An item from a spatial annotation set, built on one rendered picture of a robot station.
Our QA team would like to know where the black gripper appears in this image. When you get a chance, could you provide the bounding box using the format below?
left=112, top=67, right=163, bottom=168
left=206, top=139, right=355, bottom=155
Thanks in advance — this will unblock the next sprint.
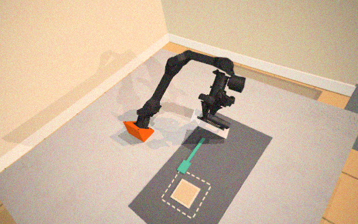
left=198, top=84, right=226, bottom=118

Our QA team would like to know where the tan square tile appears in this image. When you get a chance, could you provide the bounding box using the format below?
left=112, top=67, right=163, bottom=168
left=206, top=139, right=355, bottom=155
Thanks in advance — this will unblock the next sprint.
left=171, top=179, right=200, bottom=209

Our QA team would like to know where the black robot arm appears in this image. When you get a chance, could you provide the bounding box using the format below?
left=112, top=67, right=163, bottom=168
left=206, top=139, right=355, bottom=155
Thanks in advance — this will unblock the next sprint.
left=133, top=50, right=246, bottom=129

